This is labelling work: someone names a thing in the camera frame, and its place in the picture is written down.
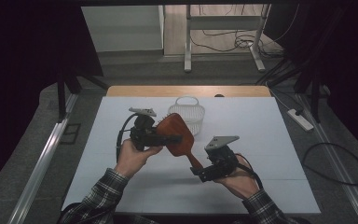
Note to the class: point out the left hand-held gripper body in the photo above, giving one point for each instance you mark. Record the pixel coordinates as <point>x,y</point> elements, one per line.
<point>143,133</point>

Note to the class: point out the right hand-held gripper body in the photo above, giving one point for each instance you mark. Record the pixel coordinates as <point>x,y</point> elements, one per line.
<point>222,157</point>

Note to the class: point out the brown wooden hairbrush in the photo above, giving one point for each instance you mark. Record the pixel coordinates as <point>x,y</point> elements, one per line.
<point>177,130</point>

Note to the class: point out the person's left hand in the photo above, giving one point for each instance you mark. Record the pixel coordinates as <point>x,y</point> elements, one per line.
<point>133,158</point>

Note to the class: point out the person's right hand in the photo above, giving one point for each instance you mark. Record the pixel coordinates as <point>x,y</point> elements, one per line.
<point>239,182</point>

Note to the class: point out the white plastic basket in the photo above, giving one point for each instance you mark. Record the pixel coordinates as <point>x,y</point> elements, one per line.
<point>196,114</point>

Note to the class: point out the white power strip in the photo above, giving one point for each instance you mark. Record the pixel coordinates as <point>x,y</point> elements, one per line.
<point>300,120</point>

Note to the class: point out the black plug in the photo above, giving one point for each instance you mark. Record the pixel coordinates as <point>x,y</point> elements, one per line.
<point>299,112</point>

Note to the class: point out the black metal stand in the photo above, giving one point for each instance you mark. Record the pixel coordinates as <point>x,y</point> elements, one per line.
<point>62,96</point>
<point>315,96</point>

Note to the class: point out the white cabinet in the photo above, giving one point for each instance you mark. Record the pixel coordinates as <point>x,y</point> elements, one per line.
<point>122,28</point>

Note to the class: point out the aluminium rail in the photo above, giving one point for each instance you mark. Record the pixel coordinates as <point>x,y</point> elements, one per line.
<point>335,155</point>
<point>40,169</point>

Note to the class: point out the white metal table frame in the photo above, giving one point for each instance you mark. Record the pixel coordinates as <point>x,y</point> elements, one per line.
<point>223,23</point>

